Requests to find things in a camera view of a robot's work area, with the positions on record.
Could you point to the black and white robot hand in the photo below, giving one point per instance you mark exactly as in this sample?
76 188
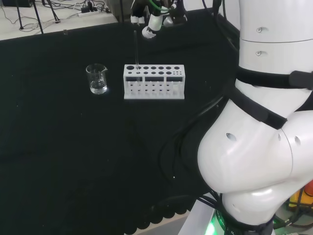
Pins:
179 12

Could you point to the clear glass rod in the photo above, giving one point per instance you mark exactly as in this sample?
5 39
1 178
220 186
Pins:
136 49

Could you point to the white test tube rack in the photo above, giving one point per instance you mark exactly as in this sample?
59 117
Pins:
154 95

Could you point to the white power strip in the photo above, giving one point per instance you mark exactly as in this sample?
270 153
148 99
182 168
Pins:
85 14

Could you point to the clear glass beaker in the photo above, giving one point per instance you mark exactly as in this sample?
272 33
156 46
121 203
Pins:
97 86

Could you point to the clear cloth clip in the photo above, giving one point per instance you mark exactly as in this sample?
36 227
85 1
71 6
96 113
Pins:
65 32

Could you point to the black tripod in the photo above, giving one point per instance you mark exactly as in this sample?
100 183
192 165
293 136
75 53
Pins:
39 19
20 17
51 12

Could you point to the black box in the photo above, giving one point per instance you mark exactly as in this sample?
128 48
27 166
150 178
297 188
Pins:
17 3

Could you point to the black bench cloth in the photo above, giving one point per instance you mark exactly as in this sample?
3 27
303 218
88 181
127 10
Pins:
73 147

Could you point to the yellow stop button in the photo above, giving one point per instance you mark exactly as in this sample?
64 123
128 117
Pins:
297 198

